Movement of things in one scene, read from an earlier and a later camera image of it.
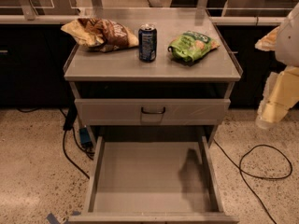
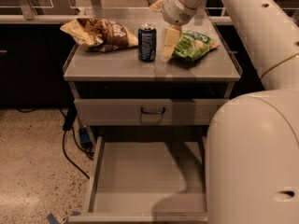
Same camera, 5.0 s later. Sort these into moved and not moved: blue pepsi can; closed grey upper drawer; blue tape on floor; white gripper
Moved: white gripper
Not moved: blue pepsi can; closed grey upper drawer; blue tape on floor
